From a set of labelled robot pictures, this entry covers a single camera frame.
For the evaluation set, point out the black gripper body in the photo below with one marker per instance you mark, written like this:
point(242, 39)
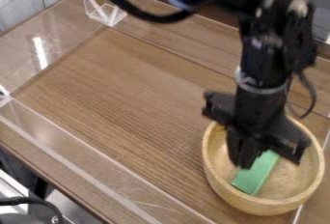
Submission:
point(254, 112)

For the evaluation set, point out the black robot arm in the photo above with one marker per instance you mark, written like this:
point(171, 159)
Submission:
point(278, 50)

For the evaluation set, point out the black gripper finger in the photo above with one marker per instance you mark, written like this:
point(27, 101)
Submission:
point(234, 144)
point(252, 149)

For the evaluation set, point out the clear acrylic tray wall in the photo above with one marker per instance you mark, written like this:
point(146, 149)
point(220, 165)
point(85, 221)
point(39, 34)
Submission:
point(102, 115)

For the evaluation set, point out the clear acrylic corner bracket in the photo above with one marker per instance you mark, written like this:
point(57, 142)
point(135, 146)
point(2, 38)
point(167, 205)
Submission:
point(106, 13)

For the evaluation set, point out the brown wooden bowl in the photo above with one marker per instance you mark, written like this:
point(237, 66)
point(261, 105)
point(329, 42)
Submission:
point(289, 185)

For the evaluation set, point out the green rectangular block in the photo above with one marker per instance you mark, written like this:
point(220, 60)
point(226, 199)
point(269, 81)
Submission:
point(249, 180)

